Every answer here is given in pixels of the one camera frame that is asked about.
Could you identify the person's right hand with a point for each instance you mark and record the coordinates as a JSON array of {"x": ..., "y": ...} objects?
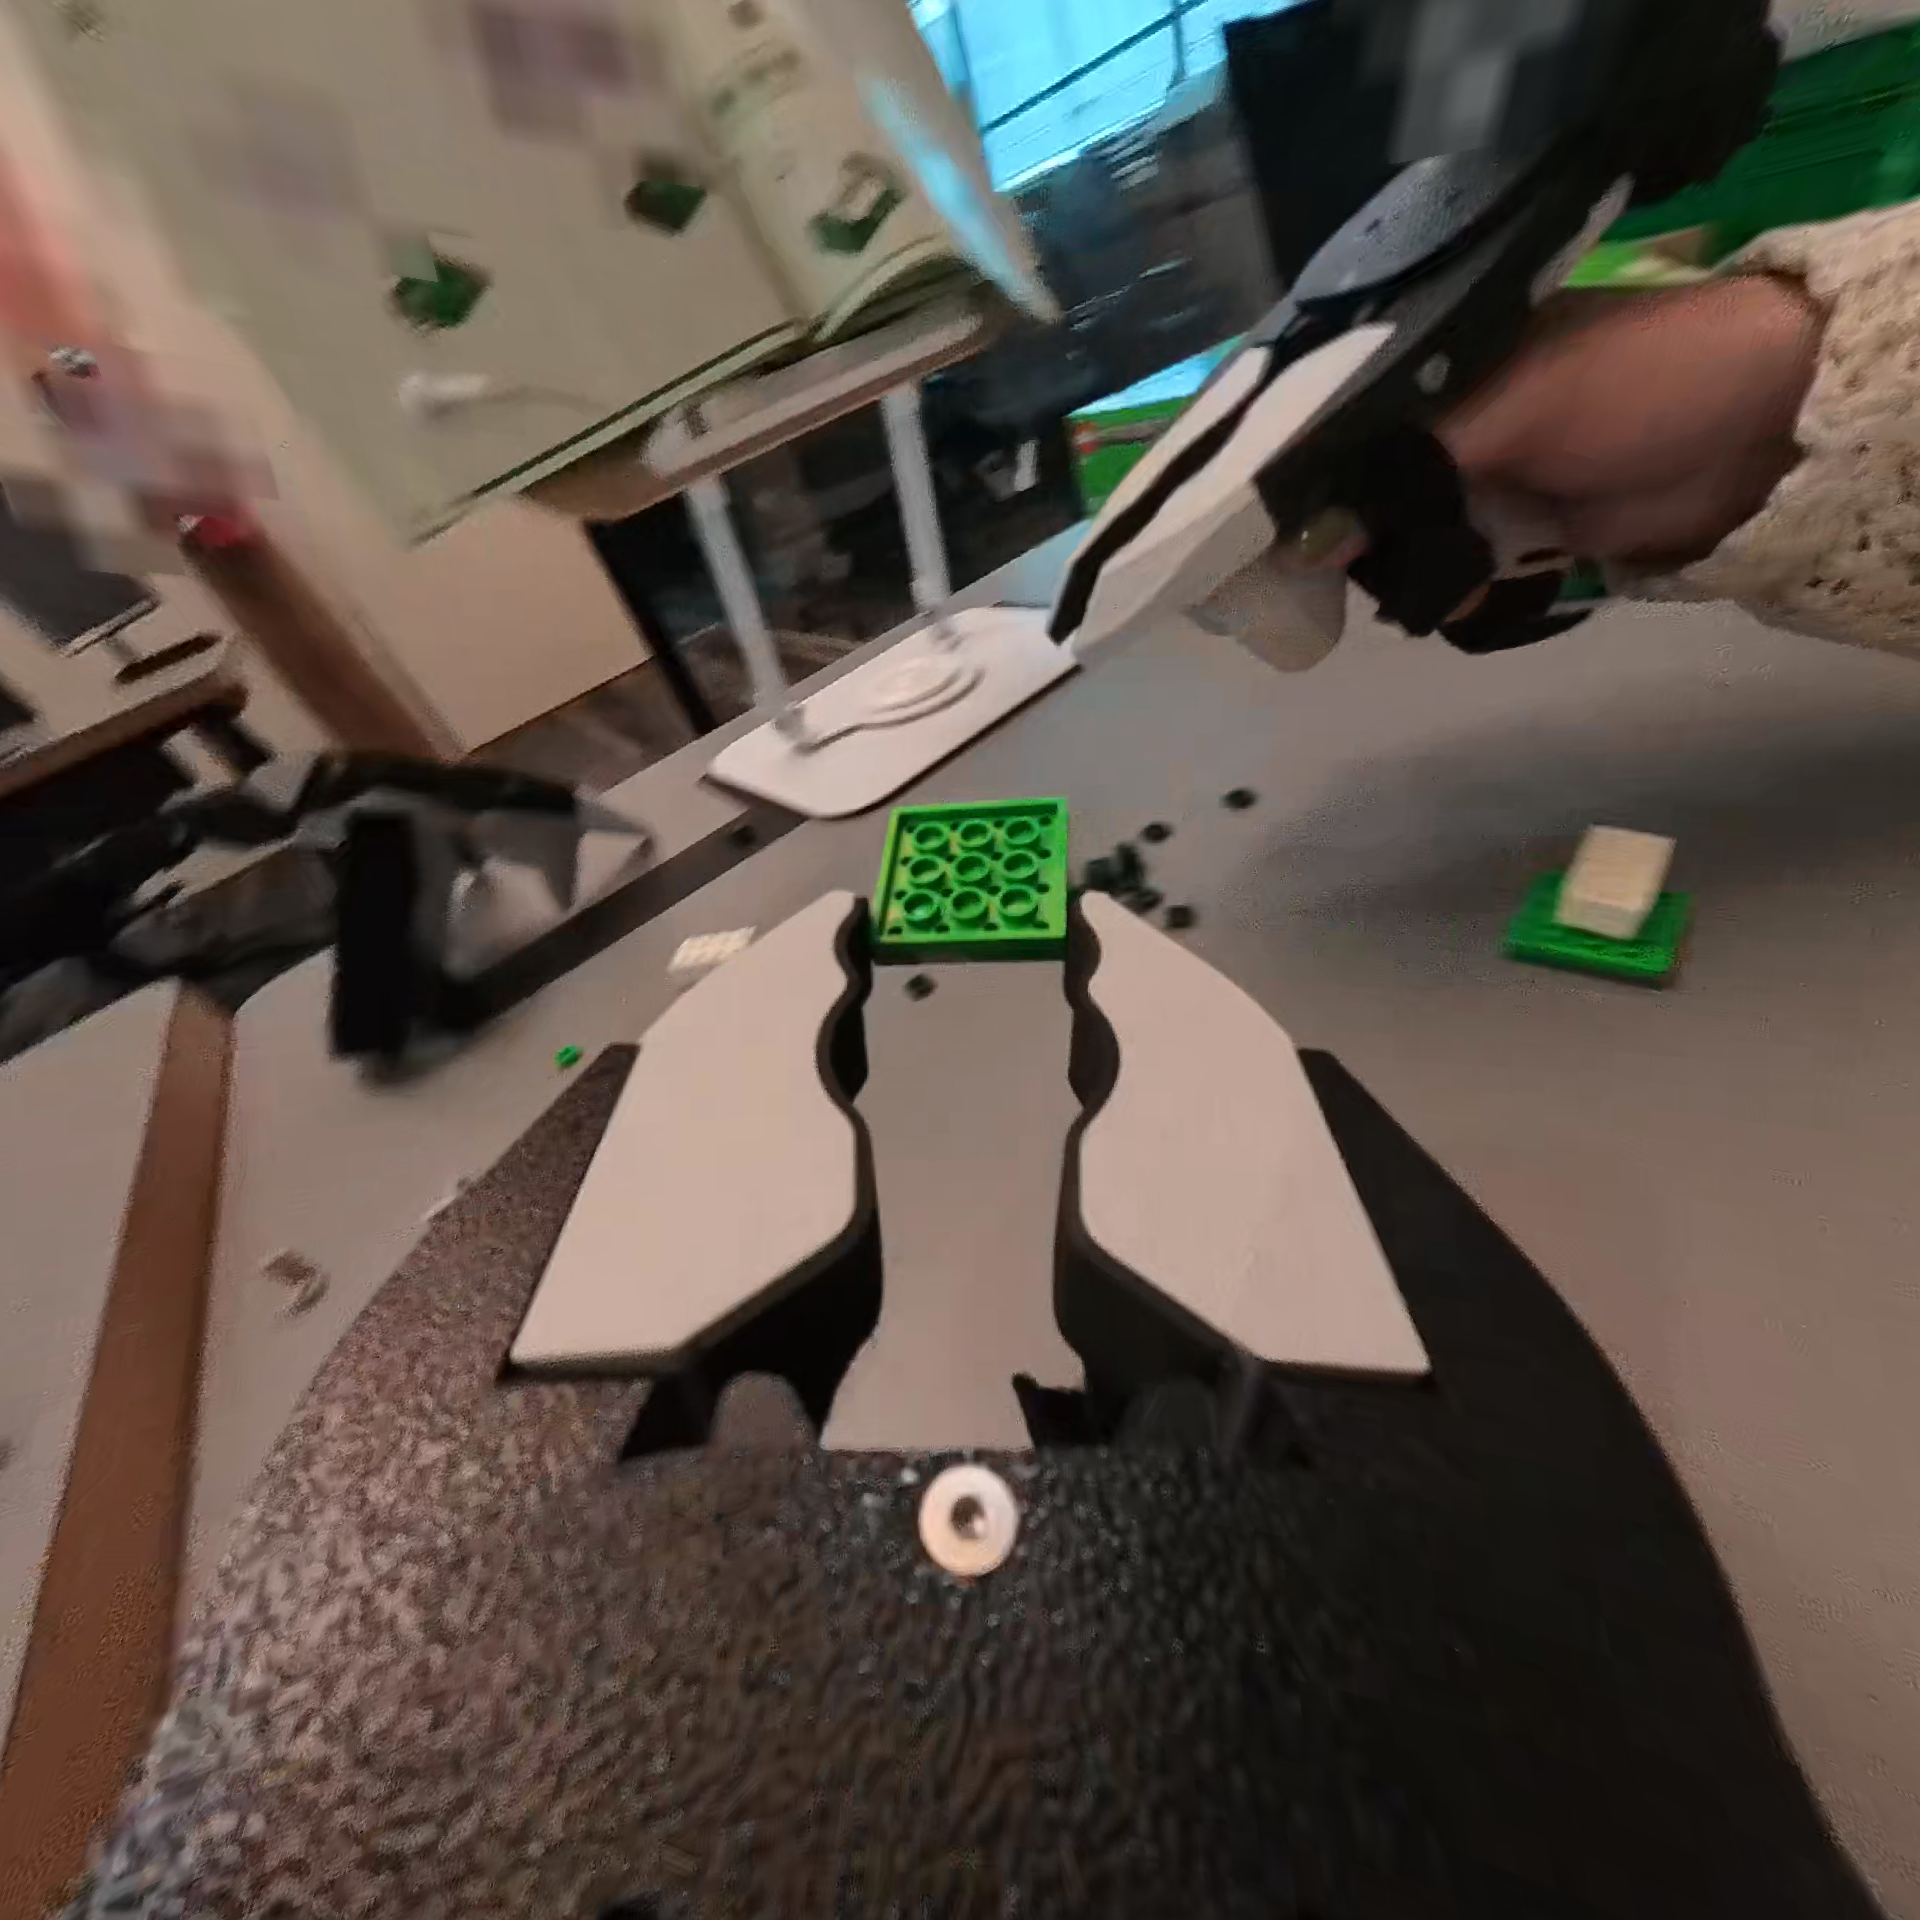
[{"x": 1634, "y": 434}]

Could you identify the white book stand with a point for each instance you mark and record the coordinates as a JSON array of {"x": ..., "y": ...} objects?
[{"x": 902, "y": 704}]

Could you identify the large paned window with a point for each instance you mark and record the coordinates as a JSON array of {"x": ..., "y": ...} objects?
[{"x": 1050, "y": 76}]

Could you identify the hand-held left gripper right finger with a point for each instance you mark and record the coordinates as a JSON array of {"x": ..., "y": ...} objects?
[{"x": 1230, "y": 1201}]

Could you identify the green lego panel with studs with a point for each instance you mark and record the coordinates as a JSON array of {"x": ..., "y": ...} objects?
[{"x": 1530, "y": 943}]

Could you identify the spare hand-held gripper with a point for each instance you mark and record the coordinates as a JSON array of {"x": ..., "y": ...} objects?
[{"x": 390, "y": 930}]

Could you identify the green plastic crate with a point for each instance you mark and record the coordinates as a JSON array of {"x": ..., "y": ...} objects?
[{"x": 1799, "y": 150}]

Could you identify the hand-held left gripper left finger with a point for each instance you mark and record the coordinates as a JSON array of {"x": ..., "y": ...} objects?
[{"x": 705, "y": 1201}]

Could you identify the group of black office chairs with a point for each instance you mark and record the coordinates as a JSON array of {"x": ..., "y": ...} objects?
[{"x": 1050, "y": 376}]

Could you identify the black partition panel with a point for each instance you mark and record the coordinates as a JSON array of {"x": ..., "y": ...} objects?
[{"x": 1259, "y": 182}]

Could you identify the lego instruction booklet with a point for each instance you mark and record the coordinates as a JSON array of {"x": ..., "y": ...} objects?
[{"x": 570, "y": 300}]

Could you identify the white lego brick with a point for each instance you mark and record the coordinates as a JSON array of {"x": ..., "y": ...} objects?
[
  {"x": 1612, "y": 878},
  {"x": 714, "y": 950}
]

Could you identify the pile of dark green pieces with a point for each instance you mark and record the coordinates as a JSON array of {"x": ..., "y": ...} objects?
[{"x": 1118, "y": 870}]

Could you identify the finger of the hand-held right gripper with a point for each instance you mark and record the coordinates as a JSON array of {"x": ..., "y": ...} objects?
[
  {"x": 1185, "y": 562},
  {"x": 1275, "y": 411}
]

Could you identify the light grey lego bracket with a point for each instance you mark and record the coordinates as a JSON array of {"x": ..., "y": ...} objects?
[{"x": 295, "y": 1279}]

